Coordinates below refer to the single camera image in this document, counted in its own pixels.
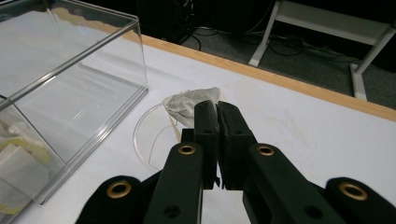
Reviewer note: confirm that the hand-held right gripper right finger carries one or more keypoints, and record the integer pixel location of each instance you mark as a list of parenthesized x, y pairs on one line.
[(233, 140)]

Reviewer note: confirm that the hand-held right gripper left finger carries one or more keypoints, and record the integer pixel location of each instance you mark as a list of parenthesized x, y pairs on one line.
[(207, 140)]

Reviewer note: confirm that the single grey tea bag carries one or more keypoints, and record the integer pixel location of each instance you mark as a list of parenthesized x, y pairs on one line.
[(186, 105)]

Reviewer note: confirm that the clear glass cup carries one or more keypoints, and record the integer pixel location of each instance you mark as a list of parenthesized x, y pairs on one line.
[(149, 137)]

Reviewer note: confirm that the clear plastic box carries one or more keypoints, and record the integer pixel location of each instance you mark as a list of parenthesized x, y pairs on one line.
[(71, 93)]

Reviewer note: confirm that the pile of tea bags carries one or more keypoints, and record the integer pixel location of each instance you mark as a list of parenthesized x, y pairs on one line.
[(21, 161)]

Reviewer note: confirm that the white table cover board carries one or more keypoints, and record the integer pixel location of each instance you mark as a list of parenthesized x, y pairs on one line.
[(295, 140)]

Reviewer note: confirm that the white metal stand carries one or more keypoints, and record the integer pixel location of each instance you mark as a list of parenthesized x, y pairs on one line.
[(327, 28)]

